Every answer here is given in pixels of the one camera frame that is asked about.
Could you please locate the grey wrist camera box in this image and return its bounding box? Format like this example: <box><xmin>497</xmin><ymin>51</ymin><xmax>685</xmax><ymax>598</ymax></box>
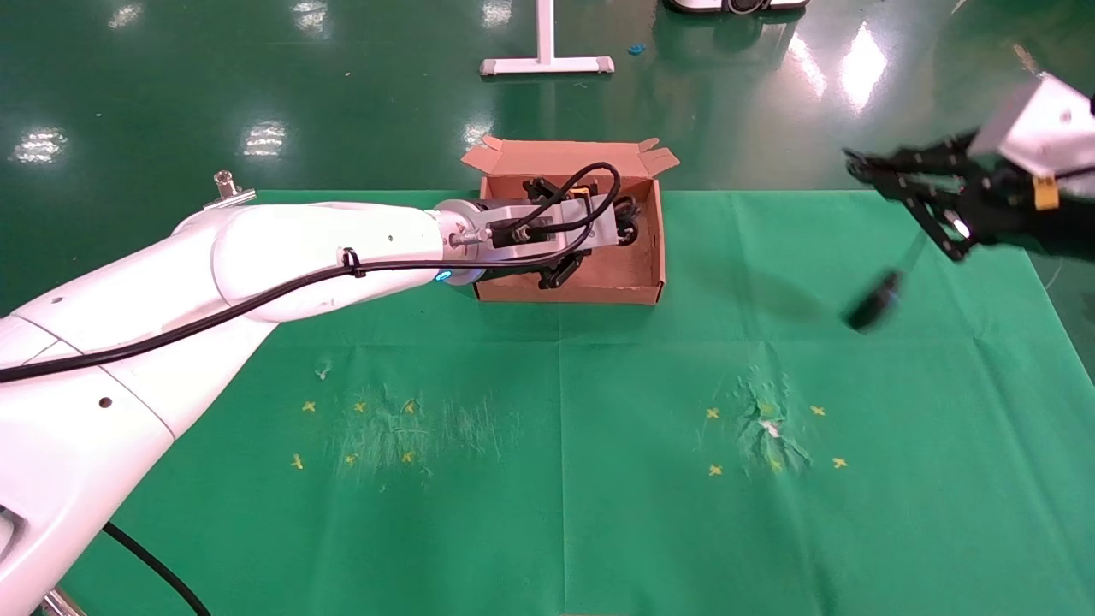
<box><xmin>975</xmin><ymin>72</ymin><xmax>1095</xmax><ymax>178</ymax></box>
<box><xmin>486</xmin><ymin>192</ymin><xmax>621</xmax><ymax>257</ymax></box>

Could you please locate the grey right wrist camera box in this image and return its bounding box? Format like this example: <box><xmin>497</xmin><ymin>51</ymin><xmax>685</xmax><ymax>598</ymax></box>
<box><xmin>975</xmin><ymin>72</ymin><xmax>1095</xmax><ymax>178</ymax></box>

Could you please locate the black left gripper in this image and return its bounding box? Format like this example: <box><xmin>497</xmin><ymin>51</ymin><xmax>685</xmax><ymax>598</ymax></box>
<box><xmin>488</xmin><ymin>175</ymin><xmax>601</xmax><ymax>293</ymax></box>

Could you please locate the white table foot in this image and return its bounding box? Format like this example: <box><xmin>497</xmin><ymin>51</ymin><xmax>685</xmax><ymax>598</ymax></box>
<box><xmin>479</xmin><ymin>0</ymin><xmax>616</xmax><ymax>78</ymax></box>

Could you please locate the dark wheeled robot base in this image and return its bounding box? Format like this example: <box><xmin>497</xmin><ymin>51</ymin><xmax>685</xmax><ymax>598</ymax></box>
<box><xmin>665</xmin><ymin>0</ymin><xmax>810</xmax><ymax>15</ymax></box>

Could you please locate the brown cardboard box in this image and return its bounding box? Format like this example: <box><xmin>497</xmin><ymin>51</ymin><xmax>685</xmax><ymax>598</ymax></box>
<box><xmin>460</xmin><ymin>135</ymin><xmax>682</xmax><ymax>305</ymax></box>

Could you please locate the green table cloth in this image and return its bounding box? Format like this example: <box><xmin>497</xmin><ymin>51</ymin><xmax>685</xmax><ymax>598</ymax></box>
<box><xmin>58</xmin><ymin>190</ymin><xmax>1095</xmax><ymax>616</ymax></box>

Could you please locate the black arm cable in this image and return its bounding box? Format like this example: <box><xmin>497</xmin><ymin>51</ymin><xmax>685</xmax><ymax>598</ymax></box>
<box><xmin>0</xmin><ymin>161</ymin><xmax>623</xmax><ymax>383</ymax></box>
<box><xmin>103</xmin><ymin>521</ymin><xmax>211</xmax><ymax>616</ymax></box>

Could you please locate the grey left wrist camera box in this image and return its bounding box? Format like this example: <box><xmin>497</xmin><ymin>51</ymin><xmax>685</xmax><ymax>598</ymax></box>
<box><xmin>486</xmin><ymin>192</ymin><xmax>621</xmax><ymax>257</ymax></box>

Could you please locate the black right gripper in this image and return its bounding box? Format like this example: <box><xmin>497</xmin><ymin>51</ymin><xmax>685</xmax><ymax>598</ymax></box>
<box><xmin>843</xmin><ymin>132</ymin><xmax>1095</xmax><ymax>263</ymax></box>

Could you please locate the black power cable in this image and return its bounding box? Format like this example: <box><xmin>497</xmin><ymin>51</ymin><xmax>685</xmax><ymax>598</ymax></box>
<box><xmin>613</xmin><ymin>195</ymin><xmax>643</xmax><ymax>248</ymax></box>

